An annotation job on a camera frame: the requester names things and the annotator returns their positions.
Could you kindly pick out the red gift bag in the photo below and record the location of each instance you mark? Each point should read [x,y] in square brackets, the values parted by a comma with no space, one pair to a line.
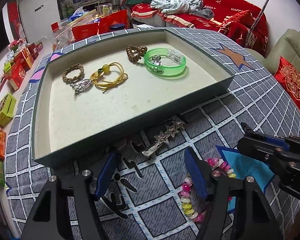
[83,32]
[115,21]

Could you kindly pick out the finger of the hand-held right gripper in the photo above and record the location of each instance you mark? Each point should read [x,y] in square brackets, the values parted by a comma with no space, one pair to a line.
[255,152]

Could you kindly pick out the black selfie stick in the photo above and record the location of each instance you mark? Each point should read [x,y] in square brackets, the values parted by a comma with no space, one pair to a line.
[258,15]

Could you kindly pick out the pale blue clothes pile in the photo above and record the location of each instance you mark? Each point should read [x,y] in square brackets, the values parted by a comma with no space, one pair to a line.
[180,5]

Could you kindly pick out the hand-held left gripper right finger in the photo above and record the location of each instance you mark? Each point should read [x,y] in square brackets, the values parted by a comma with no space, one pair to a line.
[195,172]

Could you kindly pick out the grey checked tablecloth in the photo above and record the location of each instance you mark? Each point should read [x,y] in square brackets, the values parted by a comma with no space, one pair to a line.
[252,97]

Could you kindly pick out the pink flower bouquet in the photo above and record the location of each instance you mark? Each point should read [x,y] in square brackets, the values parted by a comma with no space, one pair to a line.
[16,45]

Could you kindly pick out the green bottle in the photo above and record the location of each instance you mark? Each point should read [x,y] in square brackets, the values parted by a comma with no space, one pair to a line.
[105,10]

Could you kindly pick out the sofa with red cover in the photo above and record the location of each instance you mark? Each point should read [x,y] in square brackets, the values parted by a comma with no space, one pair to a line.
[215,22]

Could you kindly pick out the green cardboard box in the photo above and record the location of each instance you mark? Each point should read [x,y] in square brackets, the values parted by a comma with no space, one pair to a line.
[6,110]

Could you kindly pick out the blue tissue box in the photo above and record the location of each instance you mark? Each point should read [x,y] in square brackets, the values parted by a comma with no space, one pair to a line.
[78,13]

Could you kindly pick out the shallow grey-green box tray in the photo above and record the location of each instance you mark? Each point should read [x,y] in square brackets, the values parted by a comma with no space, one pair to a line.
[120,97]

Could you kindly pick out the silver rhinestone hair clip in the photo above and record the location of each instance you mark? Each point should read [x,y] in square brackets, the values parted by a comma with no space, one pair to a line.
[81,86]

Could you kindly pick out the silver star hair clip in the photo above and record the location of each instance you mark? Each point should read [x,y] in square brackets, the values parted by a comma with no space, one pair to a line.
[162,136]

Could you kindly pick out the stack of red gift boxes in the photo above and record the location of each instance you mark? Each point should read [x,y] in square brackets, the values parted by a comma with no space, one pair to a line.
[22,62]

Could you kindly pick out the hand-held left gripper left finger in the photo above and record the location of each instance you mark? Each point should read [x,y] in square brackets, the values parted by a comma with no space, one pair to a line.
[106,172]

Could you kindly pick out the beige armchair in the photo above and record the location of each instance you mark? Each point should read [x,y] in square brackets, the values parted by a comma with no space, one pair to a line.
[285,45]

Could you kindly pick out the red embroidered cushion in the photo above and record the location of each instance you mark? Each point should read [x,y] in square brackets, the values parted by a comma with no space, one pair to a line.
[293,85]

